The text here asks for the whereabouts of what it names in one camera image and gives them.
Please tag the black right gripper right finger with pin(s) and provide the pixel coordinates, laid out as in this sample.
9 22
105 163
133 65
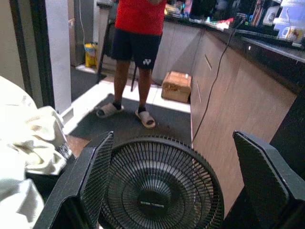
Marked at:
267 181

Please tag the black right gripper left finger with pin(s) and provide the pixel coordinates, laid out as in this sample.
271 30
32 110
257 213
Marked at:
78 183

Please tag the white crumpled cloth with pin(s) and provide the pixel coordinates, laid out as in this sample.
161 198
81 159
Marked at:
26 152

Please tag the black round floor fan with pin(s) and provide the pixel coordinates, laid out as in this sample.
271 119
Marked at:
157 186

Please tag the dark floor mat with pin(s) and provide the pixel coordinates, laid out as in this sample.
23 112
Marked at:
133 121

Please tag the wooden counter cabinet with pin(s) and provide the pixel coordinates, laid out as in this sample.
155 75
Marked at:
228 90

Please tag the yellow plastic container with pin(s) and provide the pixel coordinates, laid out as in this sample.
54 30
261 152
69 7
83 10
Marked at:
90 55

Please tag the brown cardboard box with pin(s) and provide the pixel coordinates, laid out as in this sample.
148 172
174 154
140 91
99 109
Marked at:
176 86

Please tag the white pillar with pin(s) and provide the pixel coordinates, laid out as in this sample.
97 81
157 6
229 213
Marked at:
58 52

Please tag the black folding stool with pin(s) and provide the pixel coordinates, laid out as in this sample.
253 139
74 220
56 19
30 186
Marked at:
112 47

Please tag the person in red shirt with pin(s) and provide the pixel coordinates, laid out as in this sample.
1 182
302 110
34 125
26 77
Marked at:
138 47

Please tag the white printed mug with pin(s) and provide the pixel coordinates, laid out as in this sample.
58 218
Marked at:
291 33

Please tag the clear plastic storage box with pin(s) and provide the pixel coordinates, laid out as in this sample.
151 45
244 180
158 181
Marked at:
289 13

